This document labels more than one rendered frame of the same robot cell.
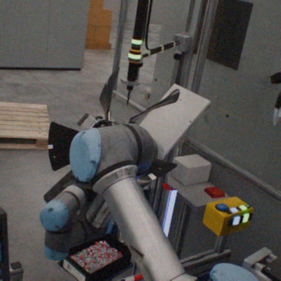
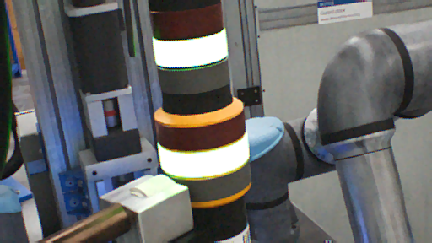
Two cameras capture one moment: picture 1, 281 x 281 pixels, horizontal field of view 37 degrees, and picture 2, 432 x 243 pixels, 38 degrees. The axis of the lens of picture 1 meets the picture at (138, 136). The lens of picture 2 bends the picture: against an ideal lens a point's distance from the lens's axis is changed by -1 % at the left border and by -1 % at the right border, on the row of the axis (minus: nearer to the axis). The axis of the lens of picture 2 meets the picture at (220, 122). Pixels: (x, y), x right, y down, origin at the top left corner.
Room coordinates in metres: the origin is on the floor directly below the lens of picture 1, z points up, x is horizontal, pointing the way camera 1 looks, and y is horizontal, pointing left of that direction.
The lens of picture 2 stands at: (1.77, 0.21, 1.67)
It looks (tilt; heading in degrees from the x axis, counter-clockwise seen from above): 19 degrees down; 208
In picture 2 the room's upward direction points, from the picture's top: 7 degrees counter-clockwise
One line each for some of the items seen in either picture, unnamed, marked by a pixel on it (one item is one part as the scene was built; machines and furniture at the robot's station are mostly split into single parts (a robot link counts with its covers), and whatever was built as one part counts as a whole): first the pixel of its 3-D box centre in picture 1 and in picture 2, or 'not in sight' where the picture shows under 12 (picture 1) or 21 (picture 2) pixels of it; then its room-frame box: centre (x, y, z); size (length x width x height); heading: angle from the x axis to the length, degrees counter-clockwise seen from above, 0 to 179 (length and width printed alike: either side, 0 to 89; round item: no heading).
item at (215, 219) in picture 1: (227, 217); not in sight; (1.40, -0.39, 1.02); 0.16 x 0.10 x 0.11; 127
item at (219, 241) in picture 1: (221, 238); not in sight; (1.40, -0.39, 0.92); 0.03 x 0.03 x 0.12; 37
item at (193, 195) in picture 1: (190, 187); not in sight; (1.94, -0.31, 0.85); 0.36 x 0.24 x 0.03; 37
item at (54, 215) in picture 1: (59, 211); not in sight; (1.02, 0.19, 1.18); 0.11 x 0.08 x 0.09; 163
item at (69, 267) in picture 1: (96, 258); not in sight; (1.26, 0.08, 0.85); 0.22 x 0.17 x 0.07; 141
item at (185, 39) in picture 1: (182, 42); not in sight; (2.11, -0.14, 1.54); 0.10 x 0.07 x 0.09; 162
